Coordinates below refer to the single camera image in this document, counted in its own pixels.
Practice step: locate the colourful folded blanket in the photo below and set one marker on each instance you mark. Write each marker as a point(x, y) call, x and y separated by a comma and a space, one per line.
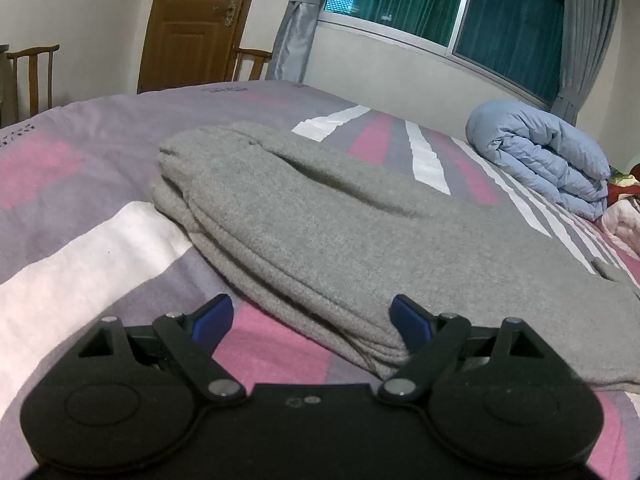
point(631, 180)

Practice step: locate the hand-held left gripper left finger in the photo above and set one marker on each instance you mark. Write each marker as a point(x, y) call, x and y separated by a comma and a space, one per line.
point(215, 316)

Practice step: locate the sliding window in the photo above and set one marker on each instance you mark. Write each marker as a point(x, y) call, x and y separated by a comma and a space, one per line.
point(500, 35)

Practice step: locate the folded light blue duvet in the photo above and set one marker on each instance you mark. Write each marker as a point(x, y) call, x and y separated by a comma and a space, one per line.
point(540, 155)

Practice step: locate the brown wooden door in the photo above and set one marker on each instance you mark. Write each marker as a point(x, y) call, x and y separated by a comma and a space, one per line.
point(190, 25)

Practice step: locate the striped bed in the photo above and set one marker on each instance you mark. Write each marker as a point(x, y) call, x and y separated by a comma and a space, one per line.
point(75, 260)

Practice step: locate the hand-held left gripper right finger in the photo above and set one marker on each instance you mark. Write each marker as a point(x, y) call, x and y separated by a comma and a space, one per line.
point(411, 321)

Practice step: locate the folded pale pink quilt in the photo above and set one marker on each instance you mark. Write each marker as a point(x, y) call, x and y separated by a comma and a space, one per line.
point(625, 220)

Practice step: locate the grey curtain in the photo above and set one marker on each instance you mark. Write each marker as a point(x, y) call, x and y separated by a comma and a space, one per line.
point(295, 35)
point(585, 35)

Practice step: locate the wooden chair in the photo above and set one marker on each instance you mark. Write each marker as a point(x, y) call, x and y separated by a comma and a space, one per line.
point(34, 85)
point(255, 55)

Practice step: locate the grey pants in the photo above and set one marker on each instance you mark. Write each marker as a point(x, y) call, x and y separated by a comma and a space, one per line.
point(325, 220)

